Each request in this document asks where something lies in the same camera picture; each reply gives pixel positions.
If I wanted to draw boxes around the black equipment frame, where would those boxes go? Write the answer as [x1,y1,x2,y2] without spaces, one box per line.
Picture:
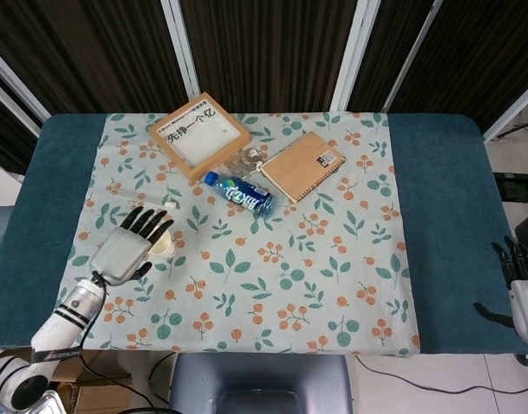
[493,171,528,204]

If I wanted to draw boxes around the floral print tablecloth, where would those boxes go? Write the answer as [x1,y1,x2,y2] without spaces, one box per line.
[45,110,422,357]

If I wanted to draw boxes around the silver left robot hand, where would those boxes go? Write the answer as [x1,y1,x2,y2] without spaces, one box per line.
[89,205,175,286]

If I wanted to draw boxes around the kraft paper notebook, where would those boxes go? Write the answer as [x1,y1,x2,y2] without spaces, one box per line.
[258,131,348,204]

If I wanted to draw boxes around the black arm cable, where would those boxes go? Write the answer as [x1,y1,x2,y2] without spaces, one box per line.
[79,286,164,414]

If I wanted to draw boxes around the clear snack packet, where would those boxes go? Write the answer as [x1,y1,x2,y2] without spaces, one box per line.
[223,146,265,179]

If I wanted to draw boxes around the wooden framed text sign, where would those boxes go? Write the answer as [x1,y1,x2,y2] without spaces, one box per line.
[149,91,252,181]

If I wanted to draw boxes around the dark folding screen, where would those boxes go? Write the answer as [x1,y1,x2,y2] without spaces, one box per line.
[0,0,528,165]

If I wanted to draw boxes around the black floor cable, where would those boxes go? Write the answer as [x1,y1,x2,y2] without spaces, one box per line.
[354,354,528,383]

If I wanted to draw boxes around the clear tube with white cap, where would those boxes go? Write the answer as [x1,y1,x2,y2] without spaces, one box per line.
[116,189,179,210]

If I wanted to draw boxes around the white paper cup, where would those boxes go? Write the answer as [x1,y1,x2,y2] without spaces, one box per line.
[149,229,178,261]

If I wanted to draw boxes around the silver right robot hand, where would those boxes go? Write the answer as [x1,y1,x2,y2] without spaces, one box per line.
[473,235,528,346]

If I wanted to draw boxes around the cardboard box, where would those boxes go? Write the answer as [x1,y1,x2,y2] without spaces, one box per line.
[52,351,134,414]

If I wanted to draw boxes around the teal table cover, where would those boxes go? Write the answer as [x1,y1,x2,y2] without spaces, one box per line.
[0,112,526,359]

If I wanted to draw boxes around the blue plastic drink bottle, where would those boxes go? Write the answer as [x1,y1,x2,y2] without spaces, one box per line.
[203,170,276,217]

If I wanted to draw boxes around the metal tray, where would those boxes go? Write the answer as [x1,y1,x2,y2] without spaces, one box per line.
[28,390,78,414]

